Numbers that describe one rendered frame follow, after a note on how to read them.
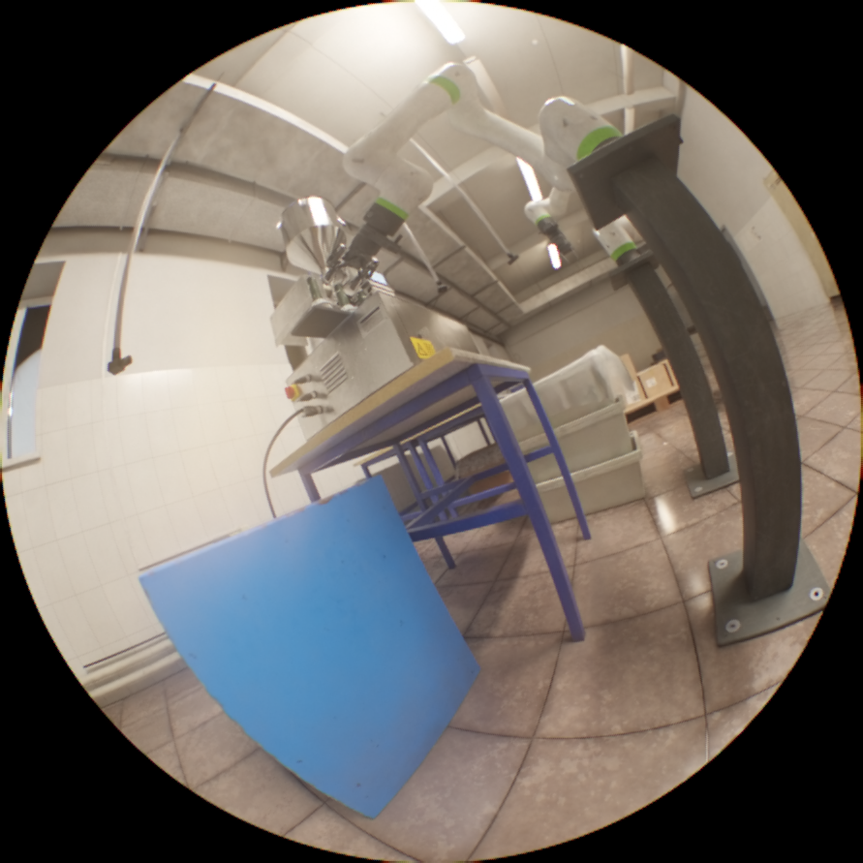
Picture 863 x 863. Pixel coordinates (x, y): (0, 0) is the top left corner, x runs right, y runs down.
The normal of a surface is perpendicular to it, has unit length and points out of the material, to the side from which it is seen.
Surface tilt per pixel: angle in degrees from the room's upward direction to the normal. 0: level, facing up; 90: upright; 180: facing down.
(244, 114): 173
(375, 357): 90
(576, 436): 96
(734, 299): 90
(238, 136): 176
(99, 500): 90
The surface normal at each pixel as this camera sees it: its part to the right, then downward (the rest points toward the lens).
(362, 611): 0.78, -0.37
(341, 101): 0.40, 0.91
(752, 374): -0.63, 0.23
